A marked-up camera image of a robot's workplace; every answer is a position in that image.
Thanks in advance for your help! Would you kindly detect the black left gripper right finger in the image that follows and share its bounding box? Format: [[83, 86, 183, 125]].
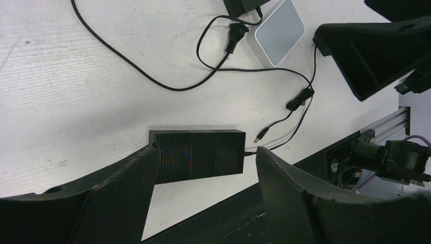
[[256, 147, 430, 243]]

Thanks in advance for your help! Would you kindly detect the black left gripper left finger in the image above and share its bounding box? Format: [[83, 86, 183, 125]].
[[1, 144, 160, 243]]

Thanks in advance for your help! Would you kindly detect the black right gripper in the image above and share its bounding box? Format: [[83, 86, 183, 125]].
[[313, 0, 430, 101]]

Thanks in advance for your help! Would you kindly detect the thin black barrel plug cable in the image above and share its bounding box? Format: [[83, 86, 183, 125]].
[[244, 45, 319, 157]]

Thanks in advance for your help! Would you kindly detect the black ribbed network switch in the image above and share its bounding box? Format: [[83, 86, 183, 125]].
[[148, 130, 246, 185]]

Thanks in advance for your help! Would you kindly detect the white square network box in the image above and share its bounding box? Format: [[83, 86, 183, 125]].
[[246, 0, 305, 68]]

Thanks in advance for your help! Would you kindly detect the black power brick adapter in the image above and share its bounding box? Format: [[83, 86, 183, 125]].
[[223, 0, 269, 17]]

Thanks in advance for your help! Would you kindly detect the aluminium frame rail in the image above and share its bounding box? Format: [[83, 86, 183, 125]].
[[360, 106, 411, 145]]

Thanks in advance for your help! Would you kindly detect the black two-prong power cord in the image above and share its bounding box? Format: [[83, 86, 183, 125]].
[[70, 0, 251, 92]]

